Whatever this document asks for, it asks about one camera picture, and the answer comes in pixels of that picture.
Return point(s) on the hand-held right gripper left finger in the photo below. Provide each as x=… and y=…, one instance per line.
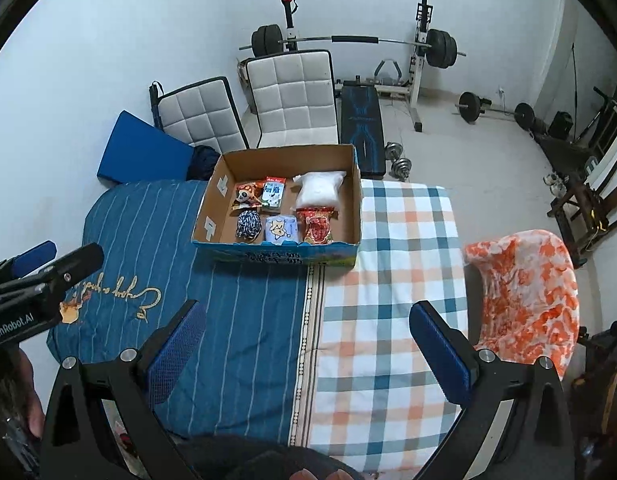
x=176, y=355

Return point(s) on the black weight bench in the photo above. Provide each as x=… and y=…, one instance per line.
x=361, y=125

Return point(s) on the dark fleece clothing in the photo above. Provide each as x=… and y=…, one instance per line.
x=248, y=460

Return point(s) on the white padded chair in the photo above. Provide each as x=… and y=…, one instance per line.
x=198, y=110
x=293, y=95

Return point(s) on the black speaker box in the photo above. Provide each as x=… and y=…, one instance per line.
x=560, y=125

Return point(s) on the white shoes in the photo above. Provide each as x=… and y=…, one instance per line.
x=553, y=184

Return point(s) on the racked barbell with black plates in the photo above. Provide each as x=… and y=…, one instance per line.
x=353, y=39

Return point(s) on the orange panda snack bag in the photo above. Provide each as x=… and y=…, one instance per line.
x=246, y=195

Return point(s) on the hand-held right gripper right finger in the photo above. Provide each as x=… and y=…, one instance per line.
x=441, y=355

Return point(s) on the blue striped duvet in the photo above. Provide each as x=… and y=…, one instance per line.
x=228, y=310

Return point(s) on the dark blue garment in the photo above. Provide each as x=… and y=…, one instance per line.
x=203, y=162

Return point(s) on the cardboard box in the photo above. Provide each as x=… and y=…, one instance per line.
x=223, y=200

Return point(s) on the blue white yarn ball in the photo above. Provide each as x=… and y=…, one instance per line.
x=248, y=225

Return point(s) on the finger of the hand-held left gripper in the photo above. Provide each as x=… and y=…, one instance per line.
x=36, y=252
x=78, y=260

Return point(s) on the white weight bench rack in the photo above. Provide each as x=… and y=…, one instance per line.
x=418, y=85

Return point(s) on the orange floral blanket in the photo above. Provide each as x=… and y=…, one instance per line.
x=533, y=290

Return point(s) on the red snack bag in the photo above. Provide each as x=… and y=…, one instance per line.
x=316, y=227

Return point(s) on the small milk carton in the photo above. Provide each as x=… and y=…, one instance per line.
x=273, y=194

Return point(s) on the plaid bed sheet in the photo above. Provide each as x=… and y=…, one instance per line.
x=378, y=310

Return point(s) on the light blue printed tissue pack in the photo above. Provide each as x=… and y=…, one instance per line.
x=279, y=229

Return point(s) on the white stuffing bag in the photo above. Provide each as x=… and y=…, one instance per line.
x=318, y=190

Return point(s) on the blue foam cushion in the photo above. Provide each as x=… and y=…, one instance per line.
x=138, y=150

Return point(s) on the small barbell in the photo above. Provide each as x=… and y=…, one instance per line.
x=471, y=106

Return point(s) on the black low bench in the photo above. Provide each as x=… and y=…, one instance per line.
x=563, y=152

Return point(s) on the chrome dumbbell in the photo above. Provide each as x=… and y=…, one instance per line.
x=402, y=168
x=394, y=151

